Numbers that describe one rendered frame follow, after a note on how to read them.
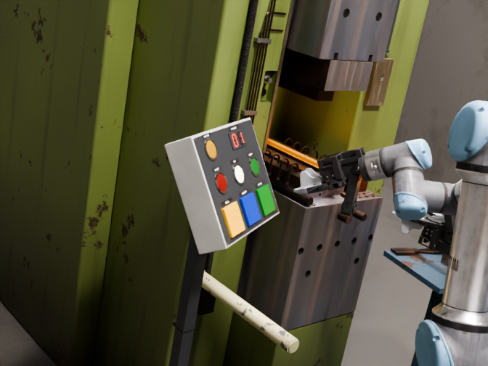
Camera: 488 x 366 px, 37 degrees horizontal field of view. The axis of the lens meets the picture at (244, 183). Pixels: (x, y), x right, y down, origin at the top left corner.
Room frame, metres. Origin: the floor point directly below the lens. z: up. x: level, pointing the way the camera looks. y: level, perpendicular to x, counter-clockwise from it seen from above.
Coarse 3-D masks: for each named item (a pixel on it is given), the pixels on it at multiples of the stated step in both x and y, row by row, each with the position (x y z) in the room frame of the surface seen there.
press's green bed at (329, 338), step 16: (240, 320) 2.23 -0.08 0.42; (336, 320) 2.29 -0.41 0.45; (240, 336) 2.22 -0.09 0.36; (256, 336) 2.17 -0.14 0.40; (304, 336) 2.19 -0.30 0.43; (320, 336) 2.25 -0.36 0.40; (336, 336) 2.31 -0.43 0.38; (240, 352) 2.21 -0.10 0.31; (256, 352) 2.16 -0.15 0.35; (272, 352) 2.11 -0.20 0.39; (304, 352) 2.20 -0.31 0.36; (320, 352) 2.26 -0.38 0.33; (336, 352) 2.33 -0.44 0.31
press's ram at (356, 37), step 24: (312, 0) 2.19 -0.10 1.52; (336, 0) 2.15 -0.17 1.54; (360, 0) 2.22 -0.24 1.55; (384, 0) 2.29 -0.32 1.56; (312, 24) 2.17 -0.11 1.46; (336, 24) 2.16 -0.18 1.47; (360, 24) 2.23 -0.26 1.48; (384, 24) 2.31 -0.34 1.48; (288, 48) 2.23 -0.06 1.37; (312, 48) 2.16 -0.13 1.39; (336, 48) 2.18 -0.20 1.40; (360, 48) 2.25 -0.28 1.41; (384, 48) 2.33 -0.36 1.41
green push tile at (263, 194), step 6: (264, 186) 1.85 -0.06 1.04; (258, 192) 1.81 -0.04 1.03; (264, 192) 1.84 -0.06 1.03; (270, 192) 1.87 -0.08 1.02; (258, 198) 1.80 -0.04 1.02; (264, 198) 1.82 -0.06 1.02; (270, 198) 1.85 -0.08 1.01; (264, 204) 1.81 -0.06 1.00; (270, 204) 1.84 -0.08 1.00; (264, 210) 1.80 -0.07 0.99; (270, 210) 1.83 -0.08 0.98
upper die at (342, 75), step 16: (288, 64) 2.29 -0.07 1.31; (304, 64) 2.24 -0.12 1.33; (320, 64) 2.19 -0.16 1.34; (336, 64) 2.19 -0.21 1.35; (352, 64) 2.24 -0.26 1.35; (368, 64) 2.29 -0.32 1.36; (304, 80) 2.23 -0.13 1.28; (320, 80) 2.18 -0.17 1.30; (336, 80) 2.20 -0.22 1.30; (352, 80) 2.25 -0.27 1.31; (368, 80) 2.30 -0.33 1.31
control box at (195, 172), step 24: (240, 120) 1.89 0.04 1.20; (168, 144) 1.65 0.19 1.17; (192, 144) 1.63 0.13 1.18; (216, 144) 1.72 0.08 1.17; (192, 168) 1.62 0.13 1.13; (216, 168) 1.67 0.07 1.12; (264, 168) 1.90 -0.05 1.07; (192, 192) 1.62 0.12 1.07; (216, 192) 1.63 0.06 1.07; (240, 192) 1.74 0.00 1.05; (192, 216) 1.61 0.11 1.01; (216, 216) 1.59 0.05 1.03; (264, 216) 1.80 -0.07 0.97; (216, 240) 1.59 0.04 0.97
